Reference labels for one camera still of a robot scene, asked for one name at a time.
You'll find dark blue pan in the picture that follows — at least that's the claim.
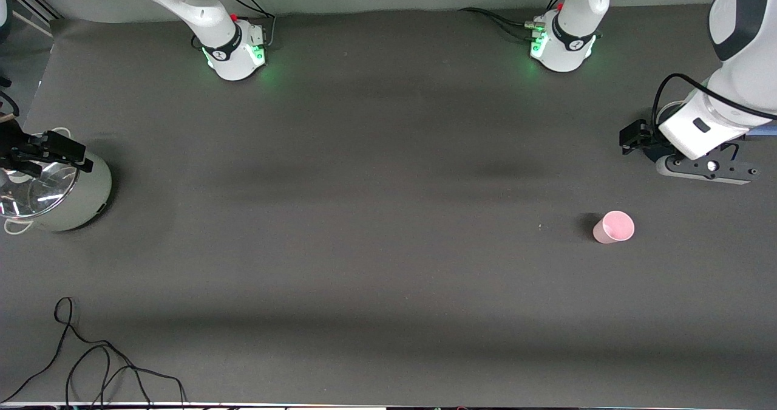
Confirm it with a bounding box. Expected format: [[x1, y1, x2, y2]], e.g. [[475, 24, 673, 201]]
[[642, 125, 777, 165]]

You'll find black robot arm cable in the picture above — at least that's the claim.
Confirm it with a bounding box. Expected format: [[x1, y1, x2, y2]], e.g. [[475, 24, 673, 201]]
[[653, 73, 777, 132]]

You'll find thin black looped cable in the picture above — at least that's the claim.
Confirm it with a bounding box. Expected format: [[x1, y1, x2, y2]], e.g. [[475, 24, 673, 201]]
[[0, 296, 187, 406]]

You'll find dark grey table cover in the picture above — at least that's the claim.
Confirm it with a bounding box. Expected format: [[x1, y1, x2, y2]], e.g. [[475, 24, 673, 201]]
[[0, 3, 777, 406]]

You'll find pink plastic cup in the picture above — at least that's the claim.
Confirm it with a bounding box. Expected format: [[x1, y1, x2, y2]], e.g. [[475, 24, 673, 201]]
[[592, 210, 636, 245]]

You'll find grey-green pot with glass lid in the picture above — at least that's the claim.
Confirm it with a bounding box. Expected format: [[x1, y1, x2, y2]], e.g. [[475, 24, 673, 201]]
[[0, 128, 114, 236]]

